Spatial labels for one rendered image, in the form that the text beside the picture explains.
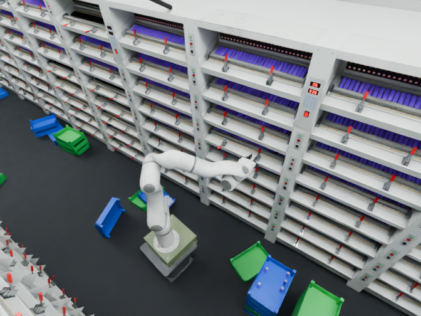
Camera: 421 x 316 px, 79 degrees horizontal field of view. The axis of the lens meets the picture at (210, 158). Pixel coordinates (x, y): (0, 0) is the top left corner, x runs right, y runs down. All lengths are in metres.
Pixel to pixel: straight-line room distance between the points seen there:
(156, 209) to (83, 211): 1.41
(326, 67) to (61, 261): 2.42
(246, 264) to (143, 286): 0.84
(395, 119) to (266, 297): 1.27
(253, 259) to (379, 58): 1.72
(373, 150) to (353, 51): 0.49
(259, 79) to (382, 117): 0.59
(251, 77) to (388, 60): 0.61
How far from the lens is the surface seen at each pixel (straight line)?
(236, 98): 1.58
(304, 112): 1.37
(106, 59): 2.29
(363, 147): 1.44
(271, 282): 1.94
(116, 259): 2.47
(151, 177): 1.31
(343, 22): 1.51
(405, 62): 1.22
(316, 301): 1.98
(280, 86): 1.38
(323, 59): 1.24
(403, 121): 1.34
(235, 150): 1.79
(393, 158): 1.45
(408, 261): 2.09
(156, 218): 1.59
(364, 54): 1.21
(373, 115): 1.33
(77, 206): 2.93
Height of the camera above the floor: 2.14
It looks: 46 degrees down
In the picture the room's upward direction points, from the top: 2 degrees counter-clockwise
